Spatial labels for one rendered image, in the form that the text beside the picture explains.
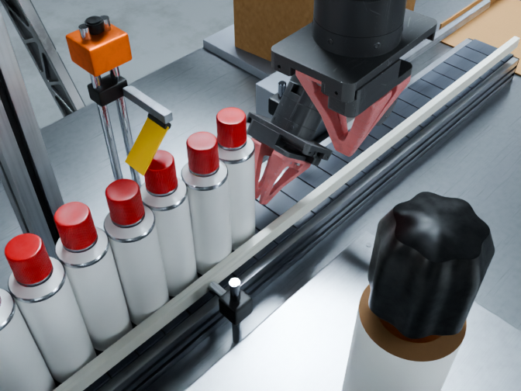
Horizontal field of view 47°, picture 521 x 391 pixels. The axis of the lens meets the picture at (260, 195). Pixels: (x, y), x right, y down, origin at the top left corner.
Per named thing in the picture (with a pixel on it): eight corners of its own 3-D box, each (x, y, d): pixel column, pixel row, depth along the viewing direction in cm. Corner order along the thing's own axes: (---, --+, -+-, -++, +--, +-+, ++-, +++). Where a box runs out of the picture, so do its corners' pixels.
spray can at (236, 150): (225, 257, 78) (217, 135, 63) (211, 230, 81) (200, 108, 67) (261, 245, 79) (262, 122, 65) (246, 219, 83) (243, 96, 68)
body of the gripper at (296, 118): (302, 158, 70) (330, 101, 69) (241, 124, 76) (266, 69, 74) (327, 164, 76) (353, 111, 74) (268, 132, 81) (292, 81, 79)
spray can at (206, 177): (213, 286, 74) (202, 164, 60) (184, 265, 77) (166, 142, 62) (241, 261, 77) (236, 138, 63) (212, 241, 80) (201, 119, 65)
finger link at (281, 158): (260, 211, 73) (293, 141, 71) (219, 185, 77) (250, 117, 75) (288, 213, 79) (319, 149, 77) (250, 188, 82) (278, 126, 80)
